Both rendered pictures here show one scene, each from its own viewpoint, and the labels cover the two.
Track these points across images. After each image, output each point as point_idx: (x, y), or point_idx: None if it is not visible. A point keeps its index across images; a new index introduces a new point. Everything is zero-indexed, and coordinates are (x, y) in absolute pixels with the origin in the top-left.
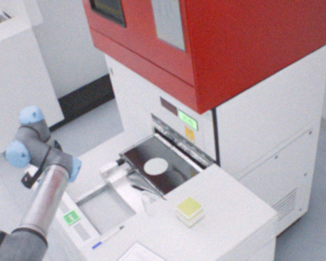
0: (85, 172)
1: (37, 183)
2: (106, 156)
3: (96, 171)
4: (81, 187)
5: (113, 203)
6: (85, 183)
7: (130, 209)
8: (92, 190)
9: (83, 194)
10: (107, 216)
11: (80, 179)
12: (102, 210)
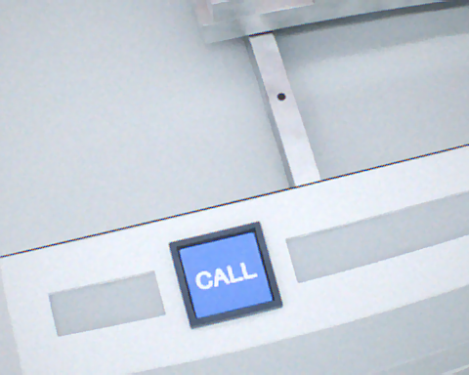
0: (80, 131)
1: (215, 329)
2: (34, 13)
3: (105, 79)
4: (185, 180)
5: (388, 61)
6: (159, 150)
7: (449, 11)
8: (284, 106)
9: (240, 181)
10: (458, 106)
11: (115, 170)
12: (412, 115)
